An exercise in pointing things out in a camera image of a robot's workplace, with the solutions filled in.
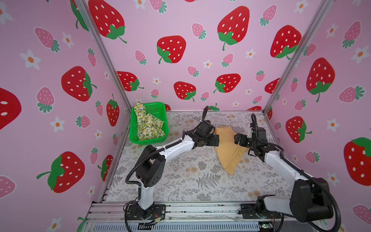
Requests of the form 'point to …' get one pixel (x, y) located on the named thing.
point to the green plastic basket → (157, 109)
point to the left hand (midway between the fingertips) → (215, 140)
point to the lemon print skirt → (148, 127)
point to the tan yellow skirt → (229, 152)
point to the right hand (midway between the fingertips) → (240, 137)
